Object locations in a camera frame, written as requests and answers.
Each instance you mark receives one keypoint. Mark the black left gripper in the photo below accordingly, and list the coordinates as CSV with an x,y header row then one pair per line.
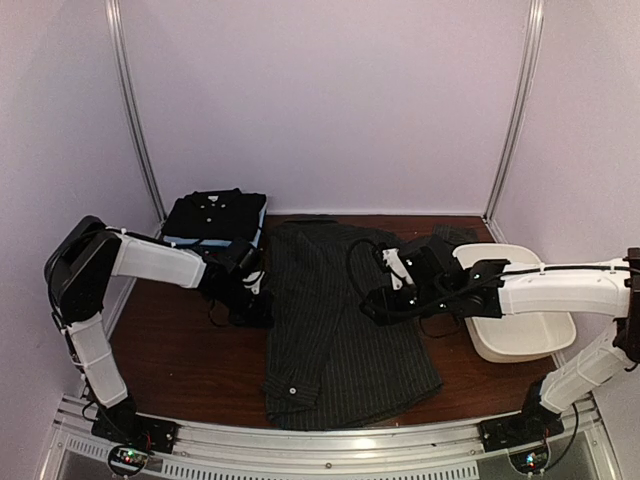
x,y
256,319

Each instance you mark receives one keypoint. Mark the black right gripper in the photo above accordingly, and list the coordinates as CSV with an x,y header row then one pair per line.
x,y
385,307

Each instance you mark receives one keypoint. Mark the dark pinstriped long sleeve shirt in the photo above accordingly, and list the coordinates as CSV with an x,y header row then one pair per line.
x,y
328,366

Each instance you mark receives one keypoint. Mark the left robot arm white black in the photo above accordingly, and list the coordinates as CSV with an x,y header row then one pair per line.
x,y
78,273

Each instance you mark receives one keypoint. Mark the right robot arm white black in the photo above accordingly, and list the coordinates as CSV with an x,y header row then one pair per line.
x,y
429,278

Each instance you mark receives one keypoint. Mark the white plastic basin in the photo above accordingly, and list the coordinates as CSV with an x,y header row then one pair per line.
x,y
516,338

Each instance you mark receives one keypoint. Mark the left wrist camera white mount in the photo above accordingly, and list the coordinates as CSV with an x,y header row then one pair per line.
x,y
254,281

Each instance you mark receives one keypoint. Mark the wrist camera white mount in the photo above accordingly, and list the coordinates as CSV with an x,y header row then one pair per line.
x,y
400,276
254,281

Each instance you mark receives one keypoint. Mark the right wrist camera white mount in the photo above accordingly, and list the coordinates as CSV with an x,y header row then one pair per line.
x,y
400,276

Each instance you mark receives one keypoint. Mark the aluminium front rail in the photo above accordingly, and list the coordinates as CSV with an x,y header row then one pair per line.
x,y
446,450

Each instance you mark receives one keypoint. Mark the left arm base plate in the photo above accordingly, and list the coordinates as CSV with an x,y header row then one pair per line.
x,y
144,433

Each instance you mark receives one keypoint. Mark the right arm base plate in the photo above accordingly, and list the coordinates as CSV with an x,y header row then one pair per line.
x,y
519,429

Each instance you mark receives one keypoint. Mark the right aluminium corner post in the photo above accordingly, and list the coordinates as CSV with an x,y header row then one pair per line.
x,y
529,59

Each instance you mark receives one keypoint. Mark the aluminium corner post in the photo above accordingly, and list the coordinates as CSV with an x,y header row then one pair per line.
x,y
529,59
133,118

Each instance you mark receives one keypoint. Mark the left aluminium corner post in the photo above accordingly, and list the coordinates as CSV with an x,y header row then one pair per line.
x,y
133,118

